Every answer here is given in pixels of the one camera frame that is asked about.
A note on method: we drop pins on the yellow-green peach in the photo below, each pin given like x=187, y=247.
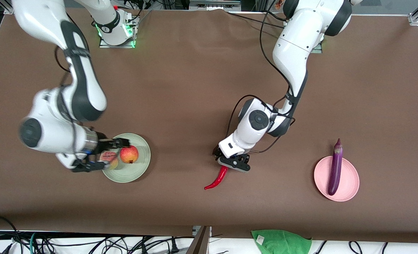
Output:
x=109, y=157

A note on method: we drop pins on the red apple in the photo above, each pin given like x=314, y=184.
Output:
x=128, y=154

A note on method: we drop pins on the red chili pepper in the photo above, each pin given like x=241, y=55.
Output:
x=219, y=180

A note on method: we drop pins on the purple eggplant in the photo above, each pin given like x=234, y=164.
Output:
x=335, y=173

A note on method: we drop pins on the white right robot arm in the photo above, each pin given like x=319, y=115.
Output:
x=46, y=137

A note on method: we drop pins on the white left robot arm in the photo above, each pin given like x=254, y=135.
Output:
x=293, y=46

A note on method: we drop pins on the pale green round plate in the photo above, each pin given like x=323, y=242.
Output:
x=135, y=171

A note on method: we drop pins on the green cloth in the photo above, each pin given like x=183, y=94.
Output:
x=279, y=243

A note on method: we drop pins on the pink round plate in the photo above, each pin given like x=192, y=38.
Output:
x=350, y=183

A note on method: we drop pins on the grey equipment box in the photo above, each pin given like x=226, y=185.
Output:
x=212, y=5

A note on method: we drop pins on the brown wooden post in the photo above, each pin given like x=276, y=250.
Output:
x=200, y=243

